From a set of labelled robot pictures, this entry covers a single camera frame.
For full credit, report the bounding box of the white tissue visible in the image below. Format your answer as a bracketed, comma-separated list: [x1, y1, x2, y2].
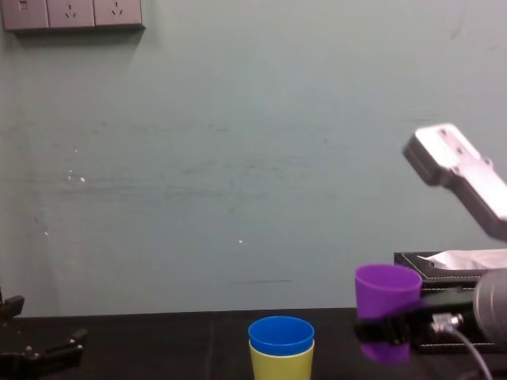
[415, 248, 507, 271]

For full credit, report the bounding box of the purple plastic cup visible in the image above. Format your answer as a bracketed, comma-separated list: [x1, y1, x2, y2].
[354, 264, 423, 366]

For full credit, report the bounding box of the thin grey gripper cable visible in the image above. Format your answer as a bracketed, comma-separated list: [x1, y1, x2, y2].
[431, 313, 494, 380]

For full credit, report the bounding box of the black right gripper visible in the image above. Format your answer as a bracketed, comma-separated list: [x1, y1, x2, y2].
[353, 291, 481, 350]

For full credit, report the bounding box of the yellow plastic cup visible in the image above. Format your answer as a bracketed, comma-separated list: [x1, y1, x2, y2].
[249, 338, 316, 380]

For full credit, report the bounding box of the grey wall socket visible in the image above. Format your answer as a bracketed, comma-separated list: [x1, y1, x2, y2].
[93, 0, 144, 29]
[46, 0, 96, 30]

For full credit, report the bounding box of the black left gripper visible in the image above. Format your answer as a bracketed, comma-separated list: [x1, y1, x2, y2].
[0, 294, 90, 380]

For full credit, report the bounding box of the black table cloth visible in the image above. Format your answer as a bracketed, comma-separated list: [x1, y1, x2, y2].
[0, 307, 507, 380]

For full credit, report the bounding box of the blue plastic cup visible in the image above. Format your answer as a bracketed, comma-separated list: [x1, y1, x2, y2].
[247, 315, 315, 359]

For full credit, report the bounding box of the black tissue box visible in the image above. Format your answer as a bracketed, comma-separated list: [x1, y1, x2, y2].
[393, 249, 507, 349]

